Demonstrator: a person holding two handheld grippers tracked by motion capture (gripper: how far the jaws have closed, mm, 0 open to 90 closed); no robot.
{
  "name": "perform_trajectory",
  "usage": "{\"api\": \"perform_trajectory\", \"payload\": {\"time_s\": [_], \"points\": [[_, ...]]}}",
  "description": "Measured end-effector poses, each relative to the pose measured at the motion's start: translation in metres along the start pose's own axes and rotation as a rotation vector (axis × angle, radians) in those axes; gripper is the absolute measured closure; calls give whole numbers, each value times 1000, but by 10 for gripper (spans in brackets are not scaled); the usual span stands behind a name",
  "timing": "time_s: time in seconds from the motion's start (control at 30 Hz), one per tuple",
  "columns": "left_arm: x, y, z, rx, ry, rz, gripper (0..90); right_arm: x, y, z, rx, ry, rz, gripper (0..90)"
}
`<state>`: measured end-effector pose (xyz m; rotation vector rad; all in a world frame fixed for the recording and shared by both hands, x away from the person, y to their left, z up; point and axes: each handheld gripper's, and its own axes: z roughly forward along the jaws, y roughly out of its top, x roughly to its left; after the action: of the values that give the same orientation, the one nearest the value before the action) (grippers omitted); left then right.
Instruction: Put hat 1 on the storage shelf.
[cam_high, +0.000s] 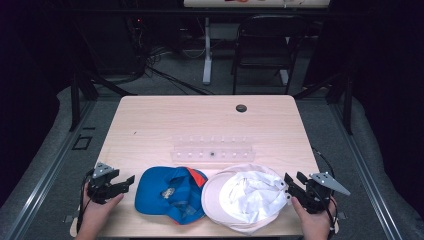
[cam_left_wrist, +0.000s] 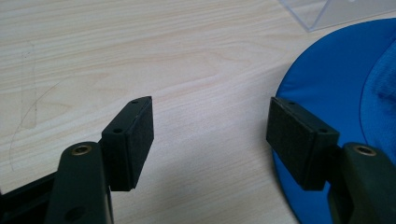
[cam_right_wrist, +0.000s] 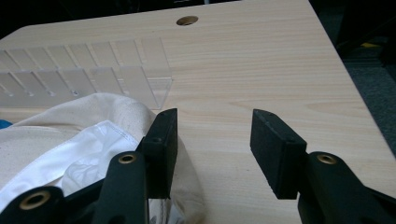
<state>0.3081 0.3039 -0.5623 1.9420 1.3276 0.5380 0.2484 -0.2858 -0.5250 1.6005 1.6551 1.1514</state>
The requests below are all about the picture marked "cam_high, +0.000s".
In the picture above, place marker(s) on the black metal frame stand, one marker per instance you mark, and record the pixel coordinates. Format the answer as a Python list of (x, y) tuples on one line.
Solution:
[(348, 106), (75, 100)]

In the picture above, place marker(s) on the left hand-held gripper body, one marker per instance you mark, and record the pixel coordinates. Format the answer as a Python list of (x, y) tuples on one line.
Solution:
[(100, 188)]

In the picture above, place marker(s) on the person's right hand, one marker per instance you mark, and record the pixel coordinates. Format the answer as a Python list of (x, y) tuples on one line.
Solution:
[(316, 225)]

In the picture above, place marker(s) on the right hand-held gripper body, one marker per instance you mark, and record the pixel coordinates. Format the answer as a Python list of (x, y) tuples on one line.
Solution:
[(316, 198)]

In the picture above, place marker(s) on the clear acrylic peg rack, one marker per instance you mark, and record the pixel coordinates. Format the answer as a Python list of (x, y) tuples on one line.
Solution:
[(213, 155)]

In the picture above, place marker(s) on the black tape square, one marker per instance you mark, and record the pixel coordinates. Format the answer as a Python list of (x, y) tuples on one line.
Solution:
[(82, 142)]

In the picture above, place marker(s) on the dark round table grommet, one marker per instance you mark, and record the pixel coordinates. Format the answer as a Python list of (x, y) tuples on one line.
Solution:
[(241, 108)]

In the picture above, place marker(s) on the white cap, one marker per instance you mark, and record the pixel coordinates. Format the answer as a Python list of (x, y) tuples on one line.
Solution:
[(243, 200)]

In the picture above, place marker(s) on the blue cap with orange panel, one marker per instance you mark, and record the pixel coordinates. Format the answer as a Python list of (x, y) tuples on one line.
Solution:
[(153, 193)]

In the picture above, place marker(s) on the person's left hand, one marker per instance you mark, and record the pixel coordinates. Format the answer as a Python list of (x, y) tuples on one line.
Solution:
[(95, 216)]

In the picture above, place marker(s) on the grey tape strip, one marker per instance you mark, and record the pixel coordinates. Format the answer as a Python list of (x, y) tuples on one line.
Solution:
[(69, 218)]

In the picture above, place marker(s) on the black folding chair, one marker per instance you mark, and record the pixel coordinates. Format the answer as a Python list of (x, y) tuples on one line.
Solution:
[(266, 50)]

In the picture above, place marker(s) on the white desk leg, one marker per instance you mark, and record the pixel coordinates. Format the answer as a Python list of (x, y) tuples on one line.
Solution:
[(284, 77), (207, 60)]

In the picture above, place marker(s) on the dark equipment with red light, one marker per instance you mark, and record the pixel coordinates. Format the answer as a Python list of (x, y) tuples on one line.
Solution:
[(136, 36)]

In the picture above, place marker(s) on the aluminium floor rail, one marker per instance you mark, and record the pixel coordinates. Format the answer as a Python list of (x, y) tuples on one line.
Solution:
[(366, 180), (40, 186)]

